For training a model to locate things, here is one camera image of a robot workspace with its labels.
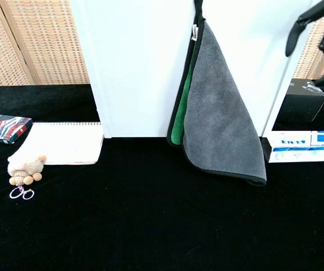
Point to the white blue toothpaste box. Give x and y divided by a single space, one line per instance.
306 146

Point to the white cabinet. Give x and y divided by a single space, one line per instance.
136 70

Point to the black velvet tablecloth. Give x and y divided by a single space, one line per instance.
150 211

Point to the black red card box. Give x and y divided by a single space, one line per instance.
3 128

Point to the spiral sketch notebook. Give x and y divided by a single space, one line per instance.
65 141

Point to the black cardboard box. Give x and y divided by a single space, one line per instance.
300 104

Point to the woven folding screen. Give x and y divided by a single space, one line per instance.
45 42

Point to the grey green microfibre cloth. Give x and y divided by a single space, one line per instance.
221 113

